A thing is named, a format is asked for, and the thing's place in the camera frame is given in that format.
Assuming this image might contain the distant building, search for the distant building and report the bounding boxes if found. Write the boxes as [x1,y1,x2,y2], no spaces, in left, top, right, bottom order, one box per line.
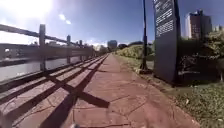
[106,39,119,51]

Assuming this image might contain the green hedge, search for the green hedge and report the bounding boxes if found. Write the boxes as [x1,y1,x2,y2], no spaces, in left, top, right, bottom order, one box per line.
[114,43,156,61]

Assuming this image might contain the red stone path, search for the red stone path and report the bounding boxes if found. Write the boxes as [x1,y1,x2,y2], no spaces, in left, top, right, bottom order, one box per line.
[0,53,202,128]

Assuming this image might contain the dark pole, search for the dark pole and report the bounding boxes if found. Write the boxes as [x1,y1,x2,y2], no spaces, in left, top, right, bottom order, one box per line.
[138,0,153,75]

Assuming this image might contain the dark sign board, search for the dark sign board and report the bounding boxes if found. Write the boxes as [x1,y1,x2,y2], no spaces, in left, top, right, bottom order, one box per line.
[152,0,183,85]

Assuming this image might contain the dark wooden fence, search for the dark wooden fence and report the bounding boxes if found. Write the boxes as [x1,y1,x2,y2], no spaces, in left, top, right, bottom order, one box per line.
[0,23,108,98]

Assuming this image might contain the river water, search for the river water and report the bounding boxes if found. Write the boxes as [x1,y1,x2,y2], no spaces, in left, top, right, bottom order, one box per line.
[0,55,83,83]

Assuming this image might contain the tall building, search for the tall building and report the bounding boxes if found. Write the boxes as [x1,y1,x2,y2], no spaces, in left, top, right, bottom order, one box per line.
[184,9,214,41]

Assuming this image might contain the green bushes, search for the green bushes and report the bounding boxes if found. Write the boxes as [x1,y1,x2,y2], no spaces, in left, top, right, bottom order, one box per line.
[175,29,224,86]

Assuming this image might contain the grass strip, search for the grass strip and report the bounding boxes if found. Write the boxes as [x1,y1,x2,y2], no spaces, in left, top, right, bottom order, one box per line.
[112,53,224,128]

